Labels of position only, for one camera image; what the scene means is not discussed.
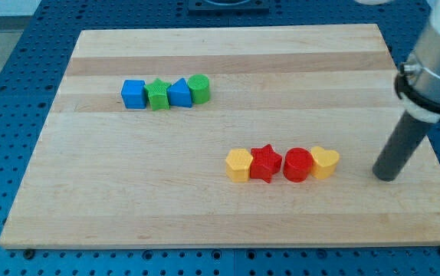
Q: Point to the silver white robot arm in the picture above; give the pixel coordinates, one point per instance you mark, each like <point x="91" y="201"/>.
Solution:
<point x="418" y="82"/>

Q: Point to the red star block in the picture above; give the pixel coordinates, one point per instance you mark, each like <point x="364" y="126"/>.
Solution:
<point x="266" y="163"/>

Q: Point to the green star block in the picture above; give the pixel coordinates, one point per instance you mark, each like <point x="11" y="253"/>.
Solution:
<point x="157" y="94"/>

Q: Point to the yellow hexagon block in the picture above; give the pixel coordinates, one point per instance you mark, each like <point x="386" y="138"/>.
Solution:
<point x="238" y="164"/>

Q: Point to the light wooden board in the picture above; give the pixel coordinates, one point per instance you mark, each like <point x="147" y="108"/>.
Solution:
<point x="102" y="176"/>

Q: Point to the green cylinder block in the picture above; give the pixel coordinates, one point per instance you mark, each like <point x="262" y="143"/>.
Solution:
<point x="199" y="86"/>

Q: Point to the blue triangle block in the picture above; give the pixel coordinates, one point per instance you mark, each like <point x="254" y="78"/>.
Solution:
<point x="179" y="94"/>

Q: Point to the red cylinder block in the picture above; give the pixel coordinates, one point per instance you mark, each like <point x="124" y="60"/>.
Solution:
<point x="298" y="163"/>

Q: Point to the blue cube block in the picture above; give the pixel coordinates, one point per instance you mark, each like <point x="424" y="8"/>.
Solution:
<point x="133" y="94"/>

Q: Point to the yellow heart block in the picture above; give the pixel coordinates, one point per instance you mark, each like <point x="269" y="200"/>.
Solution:
<point x="325" y="162"/>

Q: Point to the dark grey cylindrical pointer rod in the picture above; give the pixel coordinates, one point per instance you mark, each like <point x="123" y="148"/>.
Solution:
<point x="402" y="143"/>

